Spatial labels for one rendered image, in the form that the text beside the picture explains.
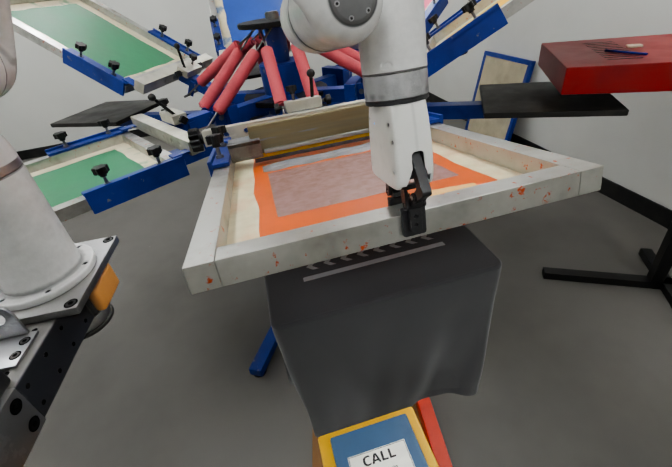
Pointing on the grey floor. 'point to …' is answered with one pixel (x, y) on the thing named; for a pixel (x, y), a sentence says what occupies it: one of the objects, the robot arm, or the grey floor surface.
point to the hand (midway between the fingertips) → (406, 214)
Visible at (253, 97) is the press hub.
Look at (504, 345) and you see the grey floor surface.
